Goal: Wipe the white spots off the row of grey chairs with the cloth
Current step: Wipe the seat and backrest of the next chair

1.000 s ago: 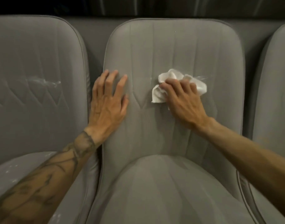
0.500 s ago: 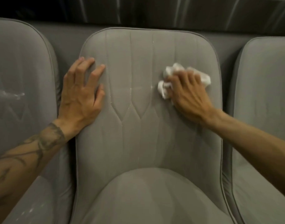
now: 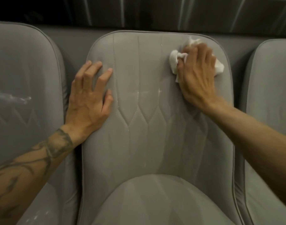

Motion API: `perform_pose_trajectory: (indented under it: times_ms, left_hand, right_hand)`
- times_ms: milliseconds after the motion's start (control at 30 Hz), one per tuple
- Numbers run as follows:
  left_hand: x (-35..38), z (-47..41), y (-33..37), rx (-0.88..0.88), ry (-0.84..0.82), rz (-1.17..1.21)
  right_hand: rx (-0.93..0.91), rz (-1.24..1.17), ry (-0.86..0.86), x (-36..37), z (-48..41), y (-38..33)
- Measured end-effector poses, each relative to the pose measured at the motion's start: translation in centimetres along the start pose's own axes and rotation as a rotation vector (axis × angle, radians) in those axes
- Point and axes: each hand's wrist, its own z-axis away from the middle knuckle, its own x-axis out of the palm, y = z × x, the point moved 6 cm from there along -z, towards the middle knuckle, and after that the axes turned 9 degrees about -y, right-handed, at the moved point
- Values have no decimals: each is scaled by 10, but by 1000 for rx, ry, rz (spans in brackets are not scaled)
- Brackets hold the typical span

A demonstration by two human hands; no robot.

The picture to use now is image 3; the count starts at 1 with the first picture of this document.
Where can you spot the person's left hand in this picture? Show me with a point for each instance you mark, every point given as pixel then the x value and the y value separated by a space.
pixel 89 110

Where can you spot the person's right hand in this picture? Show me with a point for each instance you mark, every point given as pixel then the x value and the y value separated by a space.
pixel 196 79

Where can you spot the white cleaning cloth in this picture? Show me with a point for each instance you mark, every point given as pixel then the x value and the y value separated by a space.
pixel 174 59

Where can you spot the grey padded chair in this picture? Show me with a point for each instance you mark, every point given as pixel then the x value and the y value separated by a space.
pixel 147 138
pixel 269 91
pixel 23 67

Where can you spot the person's right forearm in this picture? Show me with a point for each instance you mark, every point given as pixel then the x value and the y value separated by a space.
pixel 255 142

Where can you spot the person's left forearm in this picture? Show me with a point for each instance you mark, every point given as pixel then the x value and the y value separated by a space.
pixel 28 175

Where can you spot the black metal wall strip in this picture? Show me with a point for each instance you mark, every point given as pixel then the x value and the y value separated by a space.
pixel 157 14

